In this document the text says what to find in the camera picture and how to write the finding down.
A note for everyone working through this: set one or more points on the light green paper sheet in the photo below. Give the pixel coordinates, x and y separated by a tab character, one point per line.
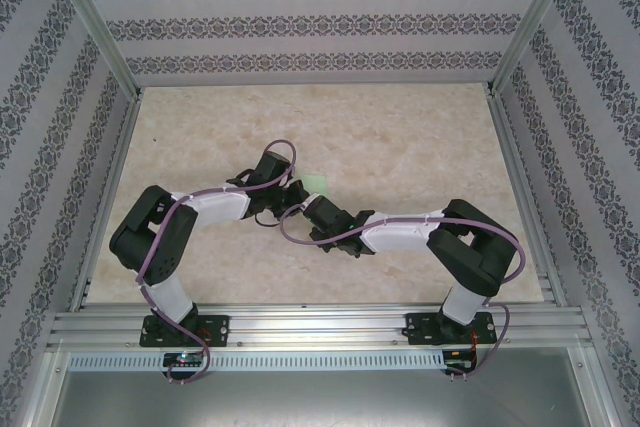
317	183

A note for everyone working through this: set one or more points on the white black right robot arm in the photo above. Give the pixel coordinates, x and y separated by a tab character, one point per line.
400	234

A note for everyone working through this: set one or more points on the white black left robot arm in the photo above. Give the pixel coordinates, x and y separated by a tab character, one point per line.
220	207

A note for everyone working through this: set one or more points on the grey sheet metal shelf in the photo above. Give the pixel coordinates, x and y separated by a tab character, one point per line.
320	402

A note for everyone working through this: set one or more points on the small circuit board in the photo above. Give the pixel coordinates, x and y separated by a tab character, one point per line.
182	359
457	361

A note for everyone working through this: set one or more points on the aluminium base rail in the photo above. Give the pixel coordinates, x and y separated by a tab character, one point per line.
320	327

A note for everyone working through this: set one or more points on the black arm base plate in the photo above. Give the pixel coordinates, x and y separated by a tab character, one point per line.
220	329
417	327

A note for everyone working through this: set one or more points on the aluminium table side rail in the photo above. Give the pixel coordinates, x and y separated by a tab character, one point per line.
525	197
107	197

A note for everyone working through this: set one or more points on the aluminium frame post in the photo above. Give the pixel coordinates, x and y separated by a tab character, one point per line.
95	22
537	22

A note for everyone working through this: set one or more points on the aluminium frame leg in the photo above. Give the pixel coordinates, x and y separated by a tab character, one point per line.
595	387
42	387

